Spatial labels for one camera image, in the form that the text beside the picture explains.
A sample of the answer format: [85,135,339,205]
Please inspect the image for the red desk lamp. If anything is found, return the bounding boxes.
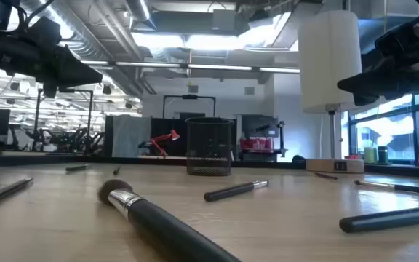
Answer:
[150,129,181,159]

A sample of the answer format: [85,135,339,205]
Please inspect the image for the silver ribbed ventilation duct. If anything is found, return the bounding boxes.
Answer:
[22,0,143,96]

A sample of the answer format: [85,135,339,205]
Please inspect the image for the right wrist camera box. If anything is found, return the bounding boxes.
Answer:
[375,20,416,55]

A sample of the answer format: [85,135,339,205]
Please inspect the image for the black gantry frame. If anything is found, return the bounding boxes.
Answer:
[33,88,95,154]
[162,94,217,119]

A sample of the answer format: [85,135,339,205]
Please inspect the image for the dark equipment cart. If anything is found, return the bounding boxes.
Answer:
[237,114,287,163]

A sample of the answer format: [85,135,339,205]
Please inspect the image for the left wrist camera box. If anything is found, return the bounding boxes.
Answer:
[26,16,62,47]

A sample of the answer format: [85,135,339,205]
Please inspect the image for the black brush slim silver ferrule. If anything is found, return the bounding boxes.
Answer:
[204,180,270,203]

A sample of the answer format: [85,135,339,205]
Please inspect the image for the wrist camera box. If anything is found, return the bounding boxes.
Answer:
[26,16,62,47]
[375,20,416,55]

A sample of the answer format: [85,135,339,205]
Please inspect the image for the thin black eyeliner brush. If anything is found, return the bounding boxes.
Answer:
[0,177,34,210]

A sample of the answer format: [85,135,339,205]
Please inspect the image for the black partition panel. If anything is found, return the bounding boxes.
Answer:
[150,116,238,158]

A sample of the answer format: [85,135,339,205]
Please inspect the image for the shiny round ventilation duct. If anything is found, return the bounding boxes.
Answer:
[124,0,158,32]

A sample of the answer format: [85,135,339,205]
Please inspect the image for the long ceiling light strip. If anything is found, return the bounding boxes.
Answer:
[80,60,300,74]

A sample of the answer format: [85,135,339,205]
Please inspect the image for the background black robot arms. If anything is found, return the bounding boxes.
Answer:
[23,126,105,154]

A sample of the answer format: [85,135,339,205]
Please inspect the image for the red storage containers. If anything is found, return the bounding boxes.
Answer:
[239,137,274,151]

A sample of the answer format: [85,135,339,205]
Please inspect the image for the white lamp cord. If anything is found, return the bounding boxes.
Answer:
[318,113,323,159]

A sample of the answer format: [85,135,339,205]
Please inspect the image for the dark green cup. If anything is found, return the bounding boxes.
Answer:
[377,146,390,165]

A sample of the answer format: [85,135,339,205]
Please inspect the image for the white shade wooden base lamp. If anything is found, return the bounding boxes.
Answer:
[298,9,365,174]

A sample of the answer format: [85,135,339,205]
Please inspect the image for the light green cup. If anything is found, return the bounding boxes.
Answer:
[363,146,378,164]

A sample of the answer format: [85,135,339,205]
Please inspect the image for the dark framed window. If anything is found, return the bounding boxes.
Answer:
[346,89,419,167]

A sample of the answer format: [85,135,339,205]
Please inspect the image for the black brush handle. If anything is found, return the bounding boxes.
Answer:
[339,206,419,234]

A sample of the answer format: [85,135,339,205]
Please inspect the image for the thick black powder brush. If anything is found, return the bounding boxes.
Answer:
[97,178,242,262]

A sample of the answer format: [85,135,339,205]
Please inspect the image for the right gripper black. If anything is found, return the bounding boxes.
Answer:
[337,39,419,106]

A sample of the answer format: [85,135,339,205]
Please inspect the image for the grey cloth panel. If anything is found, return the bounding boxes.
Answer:
[111,115,152,158]

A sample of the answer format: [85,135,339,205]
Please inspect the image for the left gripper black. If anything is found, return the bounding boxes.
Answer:
[12,34,103,98]

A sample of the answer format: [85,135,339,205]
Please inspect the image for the black mesh pencil cup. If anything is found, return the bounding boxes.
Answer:
[185,116,234,177]

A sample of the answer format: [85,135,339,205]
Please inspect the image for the thin black brush long ferrule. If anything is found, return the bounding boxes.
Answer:
[354,180,419,194]

